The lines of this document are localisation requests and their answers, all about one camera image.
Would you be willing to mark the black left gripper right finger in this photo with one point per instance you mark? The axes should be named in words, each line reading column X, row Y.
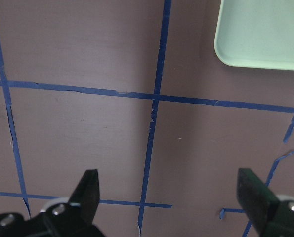
column 256, row 199

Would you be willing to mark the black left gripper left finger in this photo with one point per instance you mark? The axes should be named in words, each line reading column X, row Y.
column 86, row 195

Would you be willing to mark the mint green tray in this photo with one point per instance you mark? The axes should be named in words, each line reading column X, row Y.
column 256, row 34

